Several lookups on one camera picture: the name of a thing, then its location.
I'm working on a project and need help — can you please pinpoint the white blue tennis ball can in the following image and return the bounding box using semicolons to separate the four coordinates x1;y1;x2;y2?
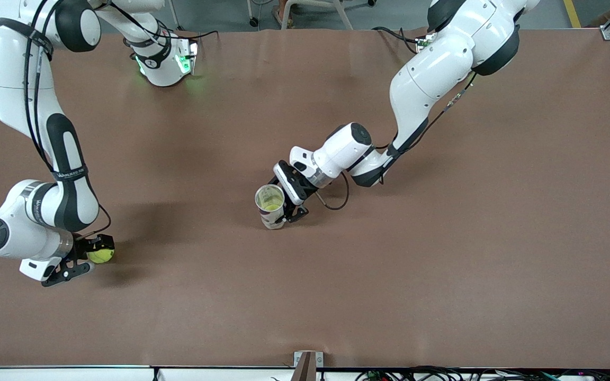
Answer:
254;184;288;231

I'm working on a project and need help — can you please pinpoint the arm base connector plate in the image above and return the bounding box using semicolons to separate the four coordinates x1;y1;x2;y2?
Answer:
175;37;200;76
416;31;438;53

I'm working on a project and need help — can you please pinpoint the brown table cover sheet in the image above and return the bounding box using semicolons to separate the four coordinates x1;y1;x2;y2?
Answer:
0;28;610;369

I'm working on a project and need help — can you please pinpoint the white table edge strip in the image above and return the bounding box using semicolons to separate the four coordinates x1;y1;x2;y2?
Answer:
0;365;610;381

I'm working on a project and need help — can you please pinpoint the person foot in sandal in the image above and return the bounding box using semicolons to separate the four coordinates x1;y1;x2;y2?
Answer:
271;0;300;28

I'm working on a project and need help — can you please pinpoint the grey metal camera mount bracket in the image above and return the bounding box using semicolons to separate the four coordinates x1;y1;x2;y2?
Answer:
293;350;325;381

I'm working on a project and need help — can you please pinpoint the black arm base cable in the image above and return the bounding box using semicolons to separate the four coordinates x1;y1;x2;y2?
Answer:
372;25;422;56
146;19;218;42

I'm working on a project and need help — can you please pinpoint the white chair frame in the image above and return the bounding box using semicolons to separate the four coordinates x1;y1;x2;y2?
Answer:
247;0;377;30

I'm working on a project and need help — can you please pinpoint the black cable bundle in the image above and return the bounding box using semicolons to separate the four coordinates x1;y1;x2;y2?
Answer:
355;366;610;381

